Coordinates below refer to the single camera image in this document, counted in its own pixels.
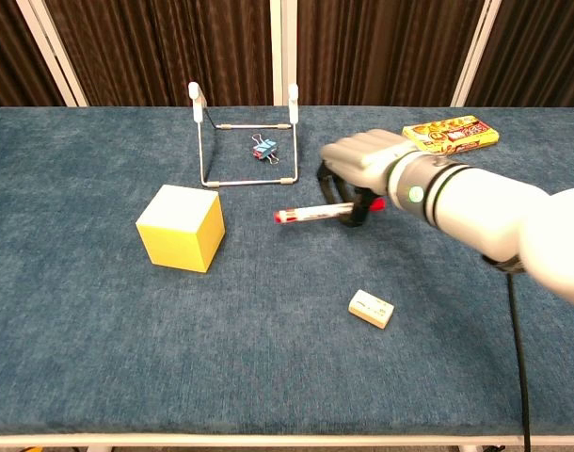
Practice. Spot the dark brown curtain partition panel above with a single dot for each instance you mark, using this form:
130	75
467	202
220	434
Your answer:
381	47
536	52
14	52
164	47

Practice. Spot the white table frame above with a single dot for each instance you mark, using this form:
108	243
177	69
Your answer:
221	441

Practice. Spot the small white eraser block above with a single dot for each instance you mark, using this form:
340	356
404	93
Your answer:
371	309

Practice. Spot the red white marker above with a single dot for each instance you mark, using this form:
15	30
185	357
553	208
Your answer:
310	213

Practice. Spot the blue binder clip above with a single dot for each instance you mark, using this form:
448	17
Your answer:
264	150

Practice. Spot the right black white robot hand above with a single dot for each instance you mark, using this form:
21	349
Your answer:
362	157

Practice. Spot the yellow snack box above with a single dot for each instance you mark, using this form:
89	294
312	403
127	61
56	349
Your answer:
449	134

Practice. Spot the blue table cloth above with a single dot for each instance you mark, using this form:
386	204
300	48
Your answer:
127	339

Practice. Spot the yellow cube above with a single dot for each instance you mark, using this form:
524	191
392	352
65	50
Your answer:
179	221

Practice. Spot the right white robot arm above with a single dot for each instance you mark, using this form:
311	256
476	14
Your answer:
484	202

